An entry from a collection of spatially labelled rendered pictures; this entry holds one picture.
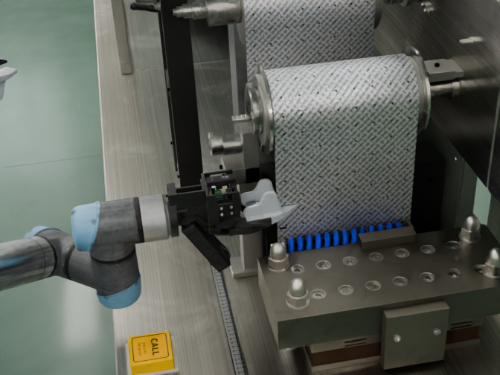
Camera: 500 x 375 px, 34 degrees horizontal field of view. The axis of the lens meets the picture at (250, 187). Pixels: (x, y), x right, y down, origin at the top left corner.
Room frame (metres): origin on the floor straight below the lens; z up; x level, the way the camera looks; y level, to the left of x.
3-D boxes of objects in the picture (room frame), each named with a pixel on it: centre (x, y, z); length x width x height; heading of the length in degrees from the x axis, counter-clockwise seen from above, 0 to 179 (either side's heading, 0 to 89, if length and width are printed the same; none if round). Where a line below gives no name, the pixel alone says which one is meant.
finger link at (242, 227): (1.09, 0.01, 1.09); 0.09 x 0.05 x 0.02; 98
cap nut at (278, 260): (1.05, -0.04, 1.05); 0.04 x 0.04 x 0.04
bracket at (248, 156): (1.20, 0.02, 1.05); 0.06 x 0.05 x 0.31; 99
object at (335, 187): (1.14, -0.16, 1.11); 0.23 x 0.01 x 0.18; 99
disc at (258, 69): (1.18, -0.03, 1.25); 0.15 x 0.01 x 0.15; 9
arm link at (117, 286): (1.08, 0.25, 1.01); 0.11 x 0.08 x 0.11; 60
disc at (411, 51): (1.21, -0.28, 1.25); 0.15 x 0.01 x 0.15; 9
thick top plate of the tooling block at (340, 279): (1.02, -0.22, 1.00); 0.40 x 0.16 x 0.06; 99
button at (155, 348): (0.98, 0.18, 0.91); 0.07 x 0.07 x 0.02; 9
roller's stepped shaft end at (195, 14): (1.41, 0.09, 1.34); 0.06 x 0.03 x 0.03; 99
